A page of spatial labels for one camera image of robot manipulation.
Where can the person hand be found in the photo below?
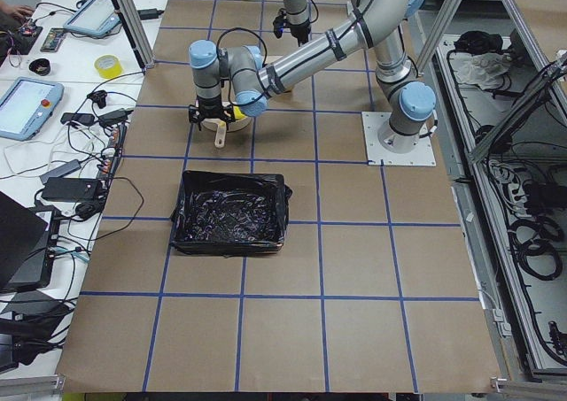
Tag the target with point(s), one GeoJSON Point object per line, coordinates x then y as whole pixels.
{"type": "Point", "coordinates": [19, 12]}

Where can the small black bowl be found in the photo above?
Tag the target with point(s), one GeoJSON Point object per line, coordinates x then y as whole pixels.
{"type": "Point", "coordinates": [40, 66]}

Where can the black power adapter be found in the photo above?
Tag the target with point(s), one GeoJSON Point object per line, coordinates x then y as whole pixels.
{"type": "Point", "coordinates": [71, 189]}

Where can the teach pendant near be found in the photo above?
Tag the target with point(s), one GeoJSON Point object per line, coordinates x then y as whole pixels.
{"type": "Point", "coordinates": [26, 106]}

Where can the yellow tape roll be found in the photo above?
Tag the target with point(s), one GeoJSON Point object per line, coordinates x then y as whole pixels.
{"type": "Point", "coordinates": [108, 67]}

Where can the black laptop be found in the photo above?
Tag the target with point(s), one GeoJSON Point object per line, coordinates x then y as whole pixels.
{"type": "Point", "coordinates": [29, 237]}

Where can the beige plastic dustpan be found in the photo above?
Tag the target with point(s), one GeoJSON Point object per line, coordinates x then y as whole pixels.
{"type": "Point", "coordinates": [221, 129]}

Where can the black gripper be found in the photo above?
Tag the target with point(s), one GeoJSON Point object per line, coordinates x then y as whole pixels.
{"type": "Point", "coordinates": [299, 30]}
{"type": "Point", "coordinates": [209, 107]}

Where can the aluminium frame post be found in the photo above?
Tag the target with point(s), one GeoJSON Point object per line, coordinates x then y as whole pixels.
{"type": "Point", "coordinates": [132, 24]}

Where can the teach pendant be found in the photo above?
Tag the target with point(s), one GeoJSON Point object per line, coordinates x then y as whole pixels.
{"type": "Point", "coordinates": [26, 106]}
{"type": "Point", "coordinates": [96, 18]}

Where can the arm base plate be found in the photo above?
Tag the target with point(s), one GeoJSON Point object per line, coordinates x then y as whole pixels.
{"type": "Point", "coordinates": [384, 147]}

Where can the black lined trash bin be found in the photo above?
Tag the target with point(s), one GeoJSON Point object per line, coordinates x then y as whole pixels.
{"type": "Point", "coordinates": [219, 214]}

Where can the yellow sponge piece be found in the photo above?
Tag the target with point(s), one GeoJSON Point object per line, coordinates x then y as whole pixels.
{"type": "Point", "coordinates": [238, 114]}

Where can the teach pendant far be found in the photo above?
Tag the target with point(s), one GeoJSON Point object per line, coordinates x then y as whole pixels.
{"type": "Point", "coordinates": [96, 18]}

